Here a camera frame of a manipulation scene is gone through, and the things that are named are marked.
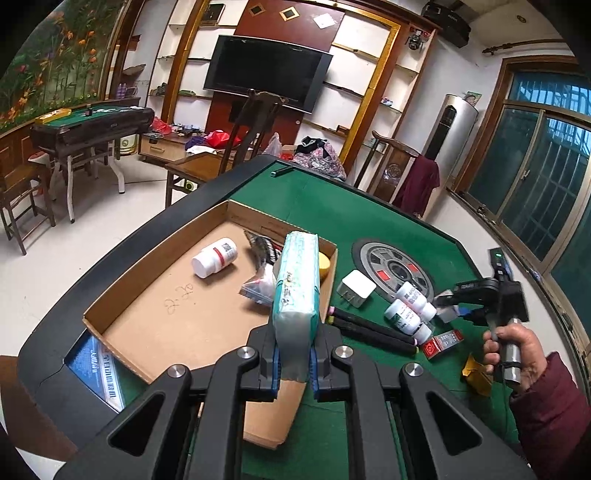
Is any shallow cardboard box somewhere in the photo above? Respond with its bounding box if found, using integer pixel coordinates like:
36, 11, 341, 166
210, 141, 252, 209
83, 199, 339, 450

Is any black speaker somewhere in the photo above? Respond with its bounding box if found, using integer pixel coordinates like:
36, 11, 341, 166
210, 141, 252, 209
421, 0, 472, 48

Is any small red box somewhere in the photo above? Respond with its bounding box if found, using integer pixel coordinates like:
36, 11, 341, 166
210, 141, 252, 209
422, 330, 464, 361

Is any low wooden television cabinet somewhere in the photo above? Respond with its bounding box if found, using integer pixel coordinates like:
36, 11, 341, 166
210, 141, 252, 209
139, 124, 241, 164

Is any white pill bottle red label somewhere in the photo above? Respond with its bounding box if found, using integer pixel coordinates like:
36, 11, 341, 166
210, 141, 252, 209
191, 238, 238, 279

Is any folding green mahjong table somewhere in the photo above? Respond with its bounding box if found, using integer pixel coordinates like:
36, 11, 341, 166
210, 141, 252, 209
30, 104, 155, 222

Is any person's right forearm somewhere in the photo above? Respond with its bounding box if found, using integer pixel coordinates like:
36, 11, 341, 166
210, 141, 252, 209
510, 351, 591, 480

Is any maroon garment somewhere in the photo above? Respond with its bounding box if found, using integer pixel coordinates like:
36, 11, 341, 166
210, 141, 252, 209
392, 155, 441, 217

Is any cream round appliance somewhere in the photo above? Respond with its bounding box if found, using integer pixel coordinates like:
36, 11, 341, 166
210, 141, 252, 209
115, 134, 139, 160

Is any carved wooden armchair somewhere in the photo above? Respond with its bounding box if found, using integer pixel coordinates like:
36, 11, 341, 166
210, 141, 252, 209
353, 130, 423, 204

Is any gold foil wrapper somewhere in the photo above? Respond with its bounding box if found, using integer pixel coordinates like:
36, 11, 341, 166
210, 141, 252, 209
462, 354, 494, 397

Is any wooden framed window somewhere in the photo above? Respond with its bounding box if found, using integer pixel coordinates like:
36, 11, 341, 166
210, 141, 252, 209
450, 58, 591, 333

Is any white charger plug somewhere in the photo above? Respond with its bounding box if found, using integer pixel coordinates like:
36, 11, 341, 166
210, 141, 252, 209
336, 270, 378, 309

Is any brown wooden chair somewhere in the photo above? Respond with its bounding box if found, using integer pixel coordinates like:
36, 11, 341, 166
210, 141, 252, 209
0, 152, 56, 256

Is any white plastic bottle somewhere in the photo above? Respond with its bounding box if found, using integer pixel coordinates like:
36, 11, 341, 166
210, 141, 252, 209
396, 281, 437, 321

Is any black flat television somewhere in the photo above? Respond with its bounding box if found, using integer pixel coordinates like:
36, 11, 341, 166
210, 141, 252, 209
203, 34, 334, 114

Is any white bottle green picture label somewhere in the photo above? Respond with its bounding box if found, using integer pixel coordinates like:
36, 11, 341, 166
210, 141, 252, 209
384, 299, 433, 344

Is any wooden wall shelf unit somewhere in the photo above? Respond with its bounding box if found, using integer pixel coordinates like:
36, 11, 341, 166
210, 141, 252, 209
108, 0, 439, 181

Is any blue booklet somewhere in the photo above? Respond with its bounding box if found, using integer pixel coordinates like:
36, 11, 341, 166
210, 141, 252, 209
65, 335, 125, 414

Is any toy car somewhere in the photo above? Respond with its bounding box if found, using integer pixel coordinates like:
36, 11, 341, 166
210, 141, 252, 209
405, 27, 430, 51

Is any flat yellow box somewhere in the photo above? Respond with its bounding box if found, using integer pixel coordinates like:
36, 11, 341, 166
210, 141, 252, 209
34, 108, 72, 124

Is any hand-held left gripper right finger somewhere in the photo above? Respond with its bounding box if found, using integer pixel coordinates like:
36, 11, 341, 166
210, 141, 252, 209
310, 323, 536, 480

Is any person's right hand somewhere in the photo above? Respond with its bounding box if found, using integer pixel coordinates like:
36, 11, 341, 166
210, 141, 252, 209
482, 322, 549, 396

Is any silver standing air conditioner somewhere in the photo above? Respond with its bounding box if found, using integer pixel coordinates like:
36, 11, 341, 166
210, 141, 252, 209
422, 93, 479, 190

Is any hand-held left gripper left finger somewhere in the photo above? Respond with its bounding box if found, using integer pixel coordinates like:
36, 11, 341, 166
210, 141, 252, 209
53, 323, 282, 480

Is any light blue tissue pack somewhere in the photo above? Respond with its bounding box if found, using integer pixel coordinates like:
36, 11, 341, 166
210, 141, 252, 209
270, 231, 321, 384

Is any black snack packet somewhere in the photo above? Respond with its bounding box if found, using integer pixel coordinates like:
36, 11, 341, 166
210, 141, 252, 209
239, 230, 283, 306

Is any round table control panel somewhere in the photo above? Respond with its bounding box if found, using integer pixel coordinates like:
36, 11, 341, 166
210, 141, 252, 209
352, 237, 435, 305

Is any floral cloth bundle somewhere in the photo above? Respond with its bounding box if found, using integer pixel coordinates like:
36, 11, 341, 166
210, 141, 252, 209
293, 136, 347, 181

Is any flower wall mural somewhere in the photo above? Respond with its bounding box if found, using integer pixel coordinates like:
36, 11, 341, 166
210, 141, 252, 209
0, 0, 127, 132

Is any automatic green mahjong table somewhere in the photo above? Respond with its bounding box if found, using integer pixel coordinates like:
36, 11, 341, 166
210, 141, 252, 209
17, 154, 591, 480

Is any dark wooden chair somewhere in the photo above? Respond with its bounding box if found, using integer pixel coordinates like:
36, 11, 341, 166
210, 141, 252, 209
165, 90, 289, 208

